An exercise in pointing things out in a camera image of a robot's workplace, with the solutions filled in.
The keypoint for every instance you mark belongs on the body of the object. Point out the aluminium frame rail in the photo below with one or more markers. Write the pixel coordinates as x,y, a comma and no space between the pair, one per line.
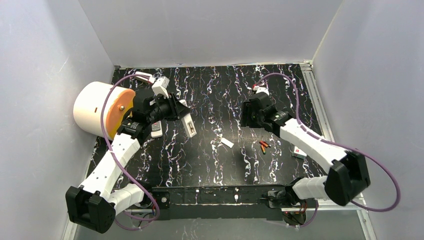
215,203

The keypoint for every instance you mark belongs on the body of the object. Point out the white flat remote red label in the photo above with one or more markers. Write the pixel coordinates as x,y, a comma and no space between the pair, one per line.
298,153

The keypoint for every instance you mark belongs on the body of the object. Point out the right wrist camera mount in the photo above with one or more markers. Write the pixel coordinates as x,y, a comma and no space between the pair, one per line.
256,89

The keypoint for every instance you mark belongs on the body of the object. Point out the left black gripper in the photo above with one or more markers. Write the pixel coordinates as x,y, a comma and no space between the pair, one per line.
178,108

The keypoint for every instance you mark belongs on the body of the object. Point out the small white clip object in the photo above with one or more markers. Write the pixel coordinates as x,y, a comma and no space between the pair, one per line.
145,77

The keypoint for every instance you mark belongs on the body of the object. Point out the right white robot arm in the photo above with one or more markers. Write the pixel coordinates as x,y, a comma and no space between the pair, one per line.
347,173

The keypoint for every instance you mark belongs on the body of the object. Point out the white drum orange lid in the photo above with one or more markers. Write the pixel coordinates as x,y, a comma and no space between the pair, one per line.
89,110

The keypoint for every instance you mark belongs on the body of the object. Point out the orange battery upper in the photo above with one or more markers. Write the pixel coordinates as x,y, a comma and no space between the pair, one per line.
265,144

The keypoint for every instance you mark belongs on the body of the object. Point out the white battery cover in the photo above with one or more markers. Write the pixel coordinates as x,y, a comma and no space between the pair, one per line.
227,142

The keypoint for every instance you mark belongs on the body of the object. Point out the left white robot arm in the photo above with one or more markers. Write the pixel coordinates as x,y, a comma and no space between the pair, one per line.
94,204

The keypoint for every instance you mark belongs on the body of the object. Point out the orange battery lower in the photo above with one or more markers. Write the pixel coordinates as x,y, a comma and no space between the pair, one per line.
263,149

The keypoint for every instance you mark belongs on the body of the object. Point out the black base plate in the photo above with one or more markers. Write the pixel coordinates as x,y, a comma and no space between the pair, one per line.
212,202

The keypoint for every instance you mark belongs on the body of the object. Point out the white slim remote control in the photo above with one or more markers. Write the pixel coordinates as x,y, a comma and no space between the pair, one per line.
188,122

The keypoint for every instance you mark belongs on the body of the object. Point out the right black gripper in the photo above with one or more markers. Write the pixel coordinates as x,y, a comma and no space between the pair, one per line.
247,112

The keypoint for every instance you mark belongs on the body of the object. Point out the white remote with dark buttons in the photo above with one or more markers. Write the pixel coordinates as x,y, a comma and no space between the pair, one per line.
156,130

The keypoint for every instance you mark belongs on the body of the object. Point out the orange battery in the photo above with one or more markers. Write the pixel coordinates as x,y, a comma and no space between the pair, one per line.
265,144
263,149

